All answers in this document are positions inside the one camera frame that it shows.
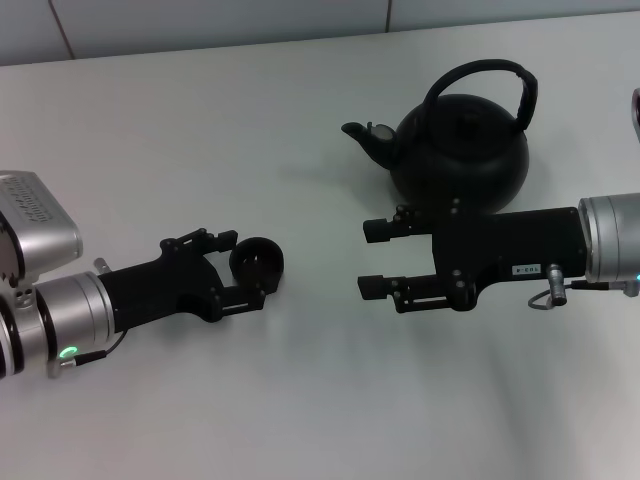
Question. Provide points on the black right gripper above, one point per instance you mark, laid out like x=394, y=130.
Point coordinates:
x=505, y=245

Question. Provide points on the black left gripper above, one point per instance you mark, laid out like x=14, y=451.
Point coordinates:
x=165, y=285

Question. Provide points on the small black teacup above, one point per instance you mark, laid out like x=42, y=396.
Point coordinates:
x=273, y=272

